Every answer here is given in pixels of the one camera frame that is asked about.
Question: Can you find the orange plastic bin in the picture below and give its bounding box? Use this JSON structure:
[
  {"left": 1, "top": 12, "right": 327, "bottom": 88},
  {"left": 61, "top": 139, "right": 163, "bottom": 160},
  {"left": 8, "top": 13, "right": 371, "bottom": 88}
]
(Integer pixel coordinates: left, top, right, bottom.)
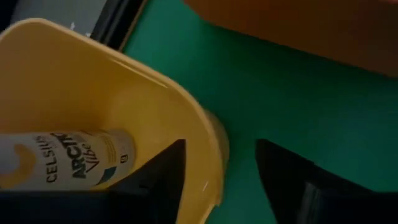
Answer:
[{"left": 182, "top": 0, "right": 398, "bottom": 78}]

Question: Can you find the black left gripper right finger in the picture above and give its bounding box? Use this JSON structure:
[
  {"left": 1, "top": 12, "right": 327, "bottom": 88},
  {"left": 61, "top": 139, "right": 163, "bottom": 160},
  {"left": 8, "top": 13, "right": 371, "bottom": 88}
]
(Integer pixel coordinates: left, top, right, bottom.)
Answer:
[{"left": 254, "top": 138, "right": 371, "bottom": 224}]

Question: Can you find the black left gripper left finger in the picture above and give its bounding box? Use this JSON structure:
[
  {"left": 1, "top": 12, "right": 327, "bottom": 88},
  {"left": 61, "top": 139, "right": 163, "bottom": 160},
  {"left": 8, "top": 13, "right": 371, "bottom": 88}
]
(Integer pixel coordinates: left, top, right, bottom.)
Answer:
[{"left": 108, "top": 138, "right": 187, "bottom": 224}]

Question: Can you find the yellow plastic bin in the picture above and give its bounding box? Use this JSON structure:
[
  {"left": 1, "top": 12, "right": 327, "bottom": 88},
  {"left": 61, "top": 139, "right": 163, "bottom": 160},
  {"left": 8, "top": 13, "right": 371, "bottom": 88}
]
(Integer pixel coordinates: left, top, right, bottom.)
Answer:
[{"left": 0, "top": 17, "right": 231, "bottom": 224}]

